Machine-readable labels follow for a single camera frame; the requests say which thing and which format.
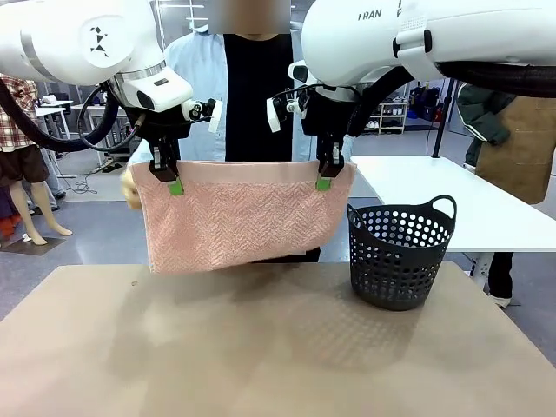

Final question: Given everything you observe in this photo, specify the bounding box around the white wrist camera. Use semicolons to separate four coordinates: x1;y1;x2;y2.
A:
207;98;225;135
265;96;282;134

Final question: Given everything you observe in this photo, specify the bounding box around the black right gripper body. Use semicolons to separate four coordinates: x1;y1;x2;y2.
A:
299;92;361;139

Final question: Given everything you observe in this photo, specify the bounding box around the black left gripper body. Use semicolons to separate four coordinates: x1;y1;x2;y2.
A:
138;105;193;143

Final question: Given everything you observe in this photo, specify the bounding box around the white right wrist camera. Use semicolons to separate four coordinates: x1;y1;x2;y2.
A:
265;96;282;134

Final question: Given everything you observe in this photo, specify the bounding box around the pink herringbone towel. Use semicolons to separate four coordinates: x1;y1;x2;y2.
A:
129;159;358;275

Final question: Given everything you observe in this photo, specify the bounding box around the black stand pole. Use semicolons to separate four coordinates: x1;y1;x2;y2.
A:
431;79;453;158

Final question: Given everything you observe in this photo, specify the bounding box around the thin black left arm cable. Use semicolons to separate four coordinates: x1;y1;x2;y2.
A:
76;82;147;154

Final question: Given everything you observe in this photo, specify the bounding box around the dark mannequin base plate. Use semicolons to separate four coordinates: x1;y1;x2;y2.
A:
3;235;67;257

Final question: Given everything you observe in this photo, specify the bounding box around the black arm hose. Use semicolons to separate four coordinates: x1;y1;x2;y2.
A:
0;79;132;154
347;60;556;139

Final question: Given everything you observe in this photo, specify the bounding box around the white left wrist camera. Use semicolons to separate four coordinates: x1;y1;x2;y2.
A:
207;98;225;135

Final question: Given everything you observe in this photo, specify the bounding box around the person in brown apron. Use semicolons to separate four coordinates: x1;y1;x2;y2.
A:
455;83;556;309

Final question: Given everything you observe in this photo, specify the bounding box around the person's right forearm blue sleeve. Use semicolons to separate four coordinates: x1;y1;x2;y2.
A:
129;145;153;169

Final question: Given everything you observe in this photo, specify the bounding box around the person's right hand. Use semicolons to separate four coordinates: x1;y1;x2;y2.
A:
120;167;142;210

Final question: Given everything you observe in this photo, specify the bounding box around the black right arm hose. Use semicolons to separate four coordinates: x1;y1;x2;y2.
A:
347;60;556;139

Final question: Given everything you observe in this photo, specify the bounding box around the person in light blue shirt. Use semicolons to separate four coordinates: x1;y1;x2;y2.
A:
163;21;323;265

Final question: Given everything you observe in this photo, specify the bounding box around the white table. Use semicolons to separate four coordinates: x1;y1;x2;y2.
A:
349;155;556;288

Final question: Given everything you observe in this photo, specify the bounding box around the black left arm hose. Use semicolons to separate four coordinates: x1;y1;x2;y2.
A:
0;79;132;154

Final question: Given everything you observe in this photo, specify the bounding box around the white shoe rack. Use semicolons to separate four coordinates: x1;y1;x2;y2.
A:
366;101;410;136

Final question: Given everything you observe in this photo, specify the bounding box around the white desk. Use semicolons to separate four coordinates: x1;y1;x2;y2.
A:
34;98;76;142

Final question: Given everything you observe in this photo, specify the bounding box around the dark grey perforated basket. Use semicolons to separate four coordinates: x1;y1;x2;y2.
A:
346;195;459;313

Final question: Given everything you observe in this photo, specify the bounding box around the mannequin in plaid shirt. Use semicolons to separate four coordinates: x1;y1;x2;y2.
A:
0;72;74;247

